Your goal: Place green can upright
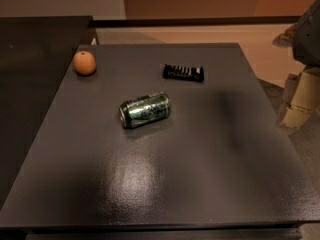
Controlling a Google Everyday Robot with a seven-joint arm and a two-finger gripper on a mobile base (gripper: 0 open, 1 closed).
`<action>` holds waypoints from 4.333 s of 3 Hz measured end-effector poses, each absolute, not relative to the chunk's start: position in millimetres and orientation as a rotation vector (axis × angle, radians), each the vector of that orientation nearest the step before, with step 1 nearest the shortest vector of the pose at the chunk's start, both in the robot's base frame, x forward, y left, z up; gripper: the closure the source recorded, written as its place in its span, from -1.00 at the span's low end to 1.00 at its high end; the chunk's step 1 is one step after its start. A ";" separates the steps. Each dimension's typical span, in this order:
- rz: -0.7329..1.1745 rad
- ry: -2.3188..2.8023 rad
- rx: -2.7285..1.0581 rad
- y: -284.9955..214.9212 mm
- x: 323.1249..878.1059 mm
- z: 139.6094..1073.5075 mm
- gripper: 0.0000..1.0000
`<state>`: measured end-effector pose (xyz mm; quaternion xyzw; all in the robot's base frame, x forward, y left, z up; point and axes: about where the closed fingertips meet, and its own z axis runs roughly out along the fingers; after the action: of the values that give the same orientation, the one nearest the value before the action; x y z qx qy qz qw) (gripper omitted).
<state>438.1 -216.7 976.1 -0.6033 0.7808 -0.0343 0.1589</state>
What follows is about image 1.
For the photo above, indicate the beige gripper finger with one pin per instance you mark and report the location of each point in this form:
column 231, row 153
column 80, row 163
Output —
column 301, row 97

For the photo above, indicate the green soda can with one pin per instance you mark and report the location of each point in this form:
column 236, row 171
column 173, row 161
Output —
column 144, row 110

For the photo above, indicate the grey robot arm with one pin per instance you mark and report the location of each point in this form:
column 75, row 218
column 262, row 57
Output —
column 306, row 42

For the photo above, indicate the black snack bar wrapper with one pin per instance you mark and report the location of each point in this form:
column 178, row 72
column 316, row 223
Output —
column 195, row 74

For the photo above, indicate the orange fruit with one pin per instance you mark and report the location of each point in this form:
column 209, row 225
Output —
column 84, row 63

